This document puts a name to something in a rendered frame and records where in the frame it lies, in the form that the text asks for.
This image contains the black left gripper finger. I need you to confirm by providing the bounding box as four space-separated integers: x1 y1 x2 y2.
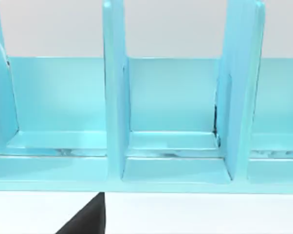
55 192 106 234

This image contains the light blue rack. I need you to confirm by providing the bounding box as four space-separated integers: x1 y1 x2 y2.
0 0 293 193

